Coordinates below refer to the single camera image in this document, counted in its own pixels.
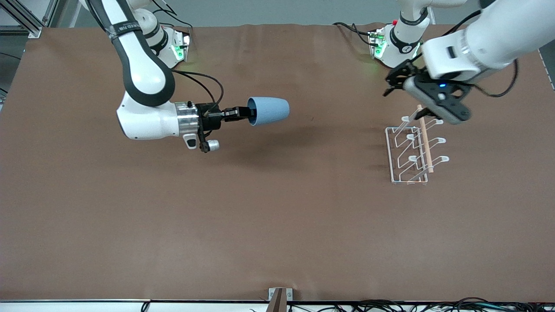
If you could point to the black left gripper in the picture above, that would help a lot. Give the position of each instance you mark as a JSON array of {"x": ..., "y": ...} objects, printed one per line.
[{"x": 399, "y": 76}]

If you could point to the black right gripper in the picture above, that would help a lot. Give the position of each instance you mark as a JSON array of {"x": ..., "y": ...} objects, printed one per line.
[{"x": 210, "y": 118}]

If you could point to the blue plastic cup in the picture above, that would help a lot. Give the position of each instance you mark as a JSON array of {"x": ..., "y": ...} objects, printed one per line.
[{"x": 271, "y": 110}]

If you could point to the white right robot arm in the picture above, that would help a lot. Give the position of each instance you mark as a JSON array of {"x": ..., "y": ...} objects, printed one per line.
[{"x": 143, "y": 82}]

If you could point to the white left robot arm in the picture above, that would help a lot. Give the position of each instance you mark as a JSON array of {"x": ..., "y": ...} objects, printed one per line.
[{"x": 485, "y": 39}]

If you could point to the brown table cover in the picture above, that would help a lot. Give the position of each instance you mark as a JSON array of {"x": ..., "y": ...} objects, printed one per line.
[{"x": 277, "y": 216}]

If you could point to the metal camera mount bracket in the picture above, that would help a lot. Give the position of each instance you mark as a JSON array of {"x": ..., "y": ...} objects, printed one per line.
[{"x": 277, "y": 301}]

